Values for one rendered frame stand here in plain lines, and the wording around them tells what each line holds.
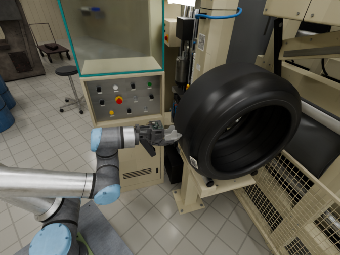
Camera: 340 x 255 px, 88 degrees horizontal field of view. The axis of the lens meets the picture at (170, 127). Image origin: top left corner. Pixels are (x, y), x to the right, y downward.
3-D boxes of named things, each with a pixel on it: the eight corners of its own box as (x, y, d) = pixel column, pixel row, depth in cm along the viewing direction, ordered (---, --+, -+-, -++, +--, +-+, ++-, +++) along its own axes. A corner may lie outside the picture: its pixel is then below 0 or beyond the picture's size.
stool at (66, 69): (85, 94, 362) (75, 60, 321) (102, 106, 328) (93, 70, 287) (53, 105, 326) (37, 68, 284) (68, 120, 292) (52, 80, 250)
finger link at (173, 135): (186, 130, 76) (165, 132, 73) (183, 141, 79) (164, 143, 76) (183, 126, 78) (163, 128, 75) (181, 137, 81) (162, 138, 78)
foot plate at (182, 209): (171, 190, 192) (171, 189, 190) (195, 185, 198) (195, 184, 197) (179, 214, 171) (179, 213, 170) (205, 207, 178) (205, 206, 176)
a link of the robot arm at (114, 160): (96, 182, 74) (93, 162, 67) (98, 161, 83) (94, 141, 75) (120, 179, 77) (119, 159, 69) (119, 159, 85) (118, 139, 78)
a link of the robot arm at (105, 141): (92, 142, 75) (89, 123, 69) (122, 139, 79) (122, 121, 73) (91, 158, 68) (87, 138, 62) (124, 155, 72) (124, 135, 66)
